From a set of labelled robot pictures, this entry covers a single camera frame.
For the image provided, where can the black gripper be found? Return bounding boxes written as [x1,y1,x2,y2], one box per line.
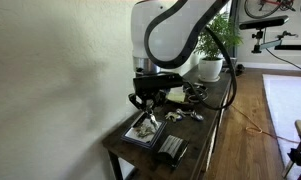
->
[128,90,168,117]

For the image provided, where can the key bunch with black fob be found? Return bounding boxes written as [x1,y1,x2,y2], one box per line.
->
[143,111,162,132]

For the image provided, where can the key bunch with black strap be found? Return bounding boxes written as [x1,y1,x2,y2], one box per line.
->
[164,110,185,123]

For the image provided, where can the key bunch with blue tag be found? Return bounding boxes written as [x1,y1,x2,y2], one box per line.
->
[176,108,205,122]

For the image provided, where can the small keys with orange tag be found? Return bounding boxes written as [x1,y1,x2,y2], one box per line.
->
[133,124,157,140]

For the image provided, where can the blue white square plate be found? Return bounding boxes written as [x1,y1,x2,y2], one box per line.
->
[120,113,168,150]

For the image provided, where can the yellow paper note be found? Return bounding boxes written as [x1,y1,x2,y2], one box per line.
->
[166,87,187,104]

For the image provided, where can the black white striped wallet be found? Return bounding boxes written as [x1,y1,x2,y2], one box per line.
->
[153,134,190,169]

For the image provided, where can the dark blue glass bowl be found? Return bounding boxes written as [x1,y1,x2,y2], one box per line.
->
[161,83,209,107]

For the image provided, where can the white pot saucer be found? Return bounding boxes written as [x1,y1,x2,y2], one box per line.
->
[197,75,222,83]

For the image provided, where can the dark wooden console table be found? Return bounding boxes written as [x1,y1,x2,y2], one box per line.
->
[101,64,234,180]

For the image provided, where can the white plant pot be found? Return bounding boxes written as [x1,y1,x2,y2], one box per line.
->
[197,57,224,80]

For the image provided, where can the green potted palm plant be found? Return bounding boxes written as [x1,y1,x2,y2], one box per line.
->
[193,12,244,62]

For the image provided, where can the small black floor object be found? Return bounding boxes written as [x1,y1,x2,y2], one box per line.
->
[235,63,246,76]

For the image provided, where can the white floor rug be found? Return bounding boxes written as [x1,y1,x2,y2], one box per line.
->
[262,73,301,180]

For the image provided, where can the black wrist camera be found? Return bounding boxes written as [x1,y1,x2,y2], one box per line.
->
[133,72,185,94]

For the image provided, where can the black coiled cord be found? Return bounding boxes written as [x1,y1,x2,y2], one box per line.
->
[185,84,208,104]

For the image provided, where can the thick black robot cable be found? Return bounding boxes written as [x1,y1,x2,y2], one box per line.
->
[184,26,238,112]

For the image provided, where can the orange extension cord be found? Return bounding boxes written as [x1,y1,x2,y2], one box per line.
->
[228,102,301,145]

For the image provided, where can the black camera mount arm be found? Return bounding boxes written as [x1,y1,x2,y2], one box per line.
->
[250,29,299,54]

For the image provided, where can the black stereo camera bar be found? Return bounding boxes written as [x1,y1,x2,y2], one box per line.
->
[239,14,290,32]

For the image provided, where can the thin black camera cable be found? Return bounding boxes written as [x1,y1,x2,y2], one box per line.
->
[265,48,301,77]

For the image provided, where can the black wall rail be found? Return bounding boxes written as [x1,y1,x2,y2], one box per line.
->
[274,44,301,51]

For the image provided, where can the red frame bicycle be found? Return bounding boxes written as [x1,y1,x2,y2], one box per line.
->
[243,0,301,21]

